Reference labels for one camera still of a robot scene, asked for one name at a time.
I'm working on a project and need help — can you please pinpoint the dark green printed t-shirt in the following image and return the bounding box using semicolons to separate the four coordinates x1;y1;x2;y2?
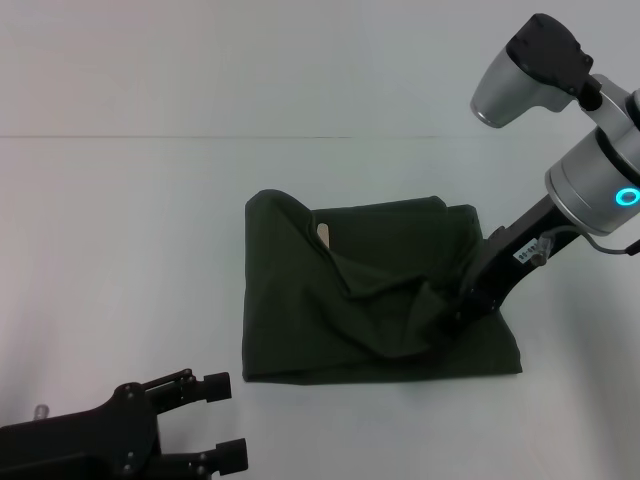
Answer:
241;188;524;387

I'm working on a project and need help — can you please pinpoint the right arm connector cable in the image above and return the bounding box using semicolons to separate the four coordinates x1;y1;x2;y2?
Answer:
530;225;640;267

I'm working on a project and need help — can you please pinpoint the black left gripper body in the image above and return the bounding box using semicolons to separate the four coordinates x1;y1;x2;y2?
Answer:
0;382;162;480

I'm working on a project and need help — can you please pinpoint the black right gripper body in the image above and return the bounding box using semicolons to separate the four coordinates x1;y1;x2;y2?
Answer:
457;196;577;321

